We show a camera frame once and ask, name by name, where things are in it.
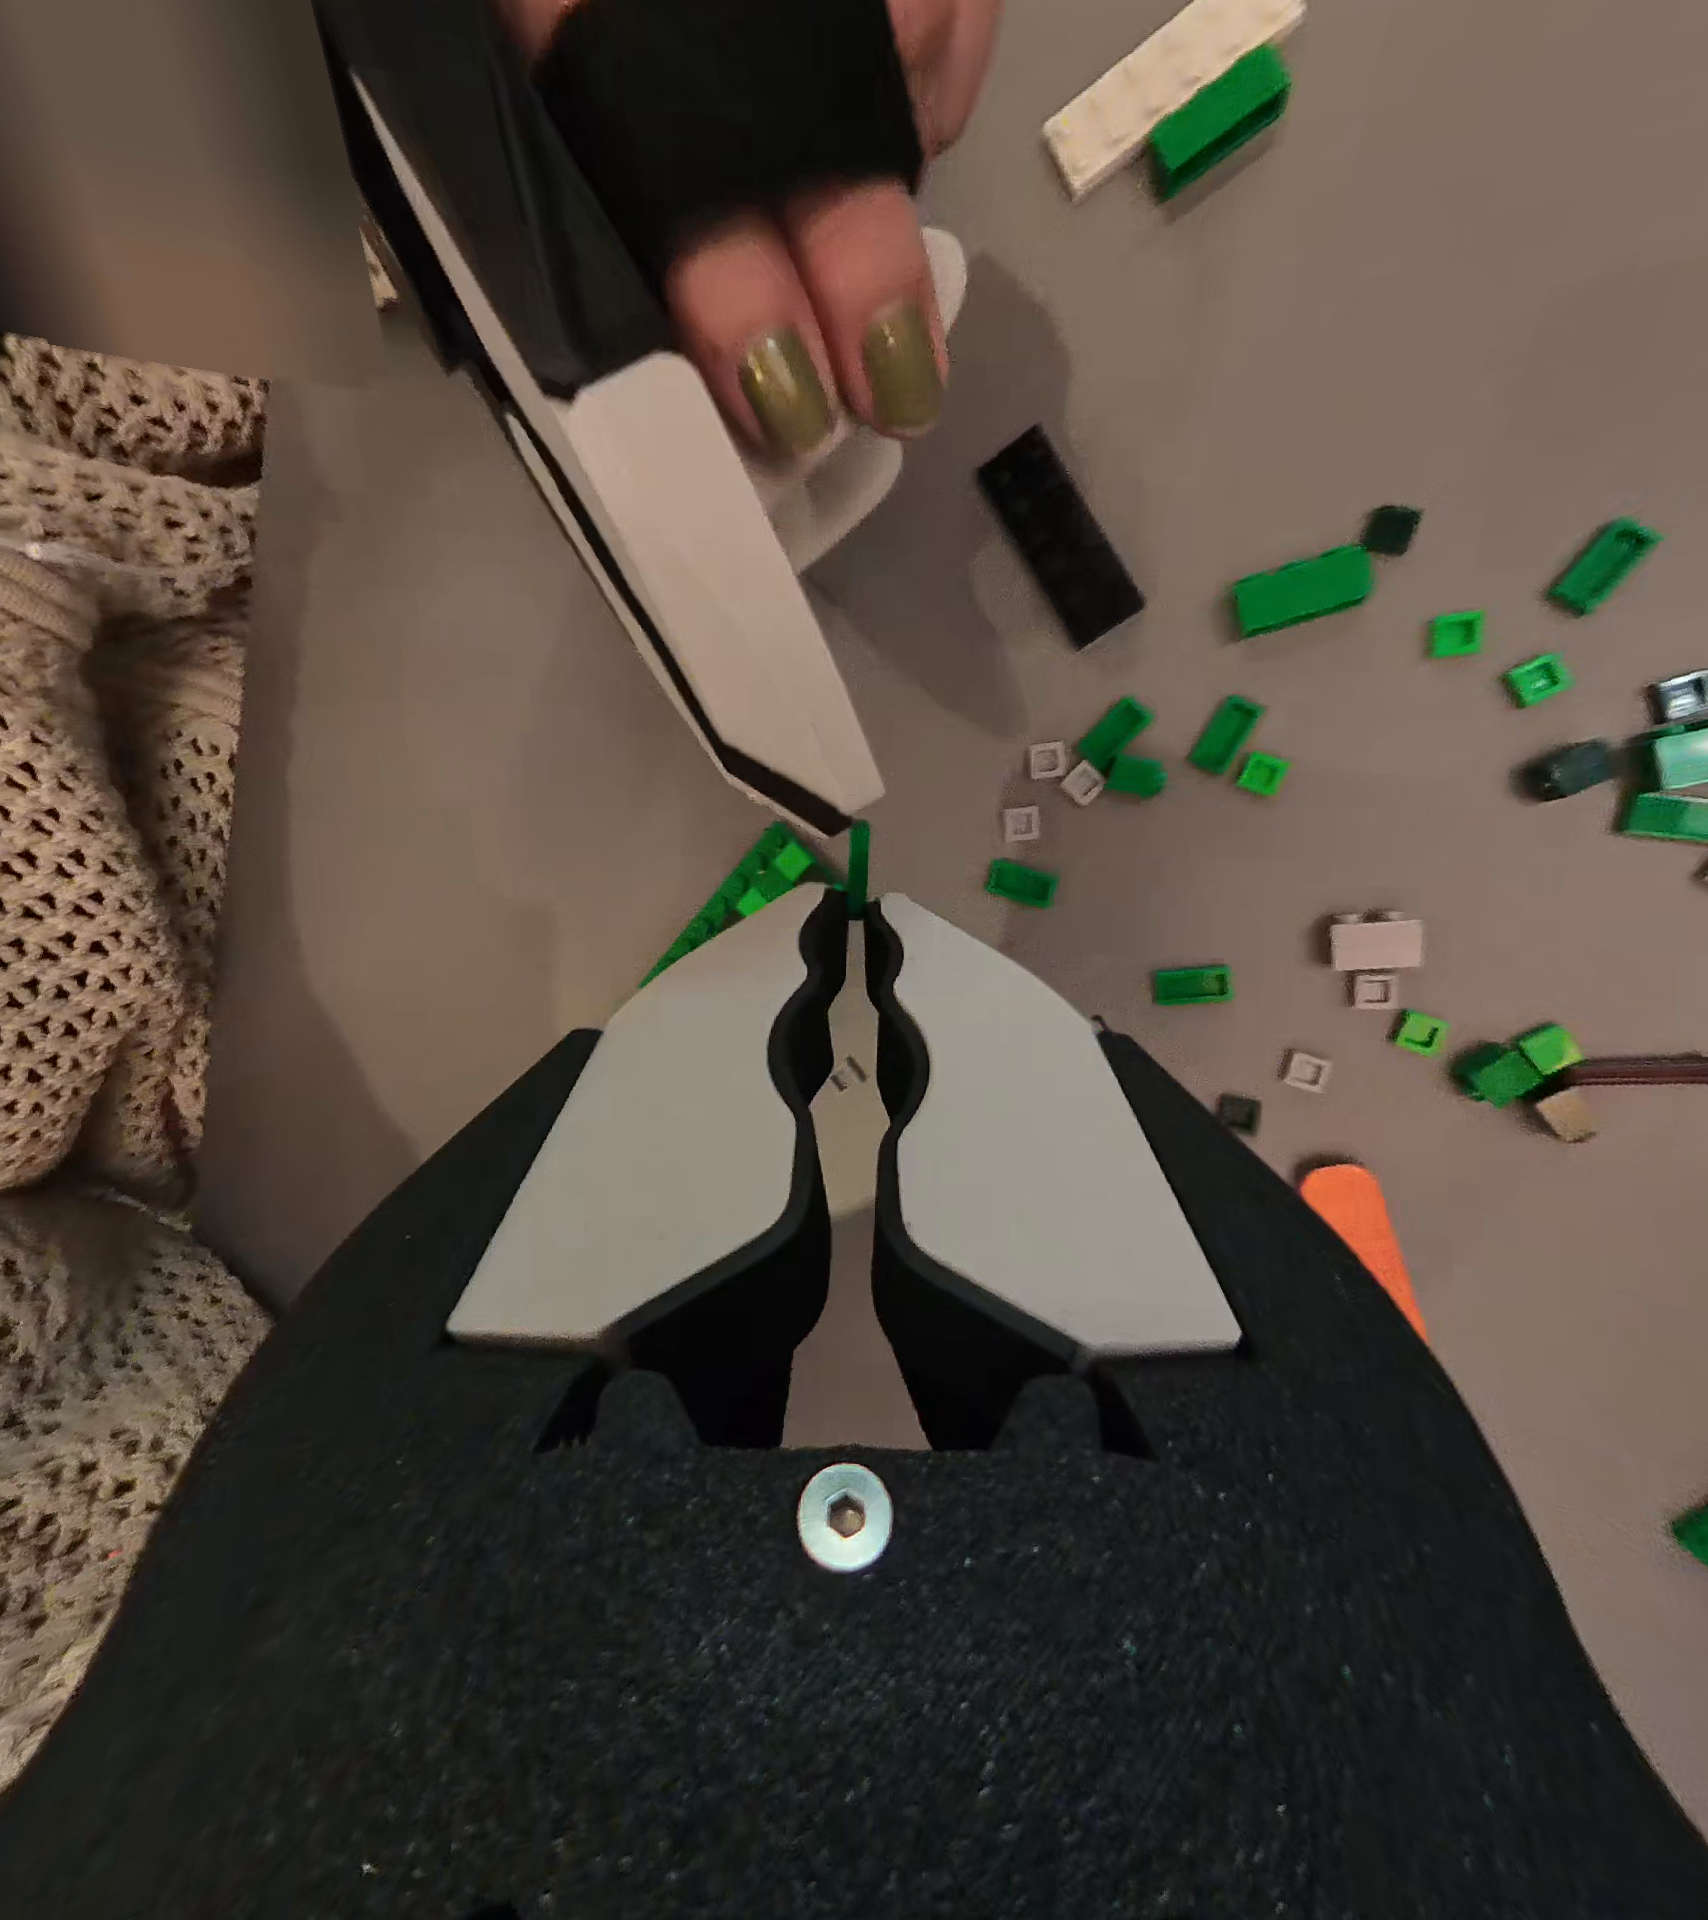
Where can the beige knit sweater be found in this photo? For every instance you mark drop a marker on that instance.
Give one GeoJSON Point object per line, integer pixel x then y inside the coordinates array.
{"type": "Point", "coordinates": [29, 901]}

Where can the person's left hand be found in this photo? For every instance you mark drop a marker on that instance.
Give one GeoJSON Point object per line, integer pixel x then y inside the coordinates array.
{"type": "Point", "coordinates": [808, 314]}

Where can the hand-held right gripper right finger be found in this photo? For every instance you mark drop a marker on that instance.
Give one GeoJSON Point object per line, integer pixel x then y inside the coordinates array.
{"type": "Point", "coordinates": [1049, 1185]}

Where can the green lego brick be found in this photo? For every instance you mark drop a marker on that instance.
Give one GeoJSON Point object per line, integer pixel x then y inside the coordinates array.
{"type": "Point", "coordinates": [1214, 120]}

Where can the lego pieces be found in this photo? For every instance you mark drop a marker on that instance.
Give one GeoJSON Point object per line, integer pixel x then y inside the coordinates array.
{"type": "Point", "coordinates": [1304, 593]}

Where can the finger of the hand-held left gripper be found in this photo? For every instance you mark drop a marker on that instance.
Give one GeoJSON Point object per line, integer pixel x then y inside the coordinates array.
{"type": "Point", "coordinates": [734, 601]}
{"type": "Point", "coordinates": [790, 799]}

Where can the small green lego tile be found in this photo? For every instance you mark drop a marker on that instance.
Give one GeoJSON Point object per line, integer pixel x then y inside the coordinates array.
{"type": "Point", "coordinates": [858, 862]}

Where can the white lego plate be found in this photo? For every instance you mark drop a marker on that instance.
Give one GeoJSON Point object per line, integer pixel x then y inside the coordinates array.
{"type": "Point", "coordinates": [1108, 129]}

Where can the orange brick separator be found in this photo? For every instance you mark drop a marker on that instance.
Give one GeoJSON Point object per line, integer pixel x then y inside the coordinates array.
{"type": "Point", "coordinates": [1356, 1214]}

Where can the green mosaic lego plate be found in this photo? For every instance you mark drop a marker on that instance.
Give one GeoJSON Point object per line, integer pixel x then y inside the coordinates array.
{"type": "Point", "coordinates": [756, 901]}

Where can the black lego plate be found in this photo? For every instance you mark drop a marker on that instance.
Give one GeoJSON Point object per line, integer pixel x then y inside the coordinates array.
{"type": "Point", "coordinates": [1061, 536]}

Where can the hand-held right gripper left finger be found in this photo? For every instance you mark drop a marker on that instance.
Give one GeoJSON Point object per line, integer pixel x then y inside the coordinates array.
{"type": "Point", "coordinates": [645, 1170]}

